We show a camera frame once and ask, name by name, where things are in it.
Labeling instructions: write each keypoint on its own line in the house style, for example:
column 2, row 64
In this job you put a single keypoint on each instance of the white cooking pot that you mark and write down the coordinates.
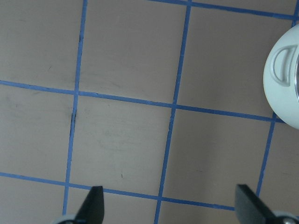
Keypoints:
column 281, row 77

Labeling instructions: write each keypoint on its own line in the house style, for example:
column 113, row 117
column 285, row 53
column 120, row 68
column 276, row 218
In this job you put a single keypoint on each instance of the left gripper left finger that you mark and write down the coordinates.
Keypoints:
column 91, row 211

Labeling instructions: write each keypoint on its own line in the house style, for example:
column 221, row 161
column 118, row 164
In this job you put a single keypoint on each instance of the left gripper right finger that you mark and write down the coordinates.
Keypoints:
column 250, row 209

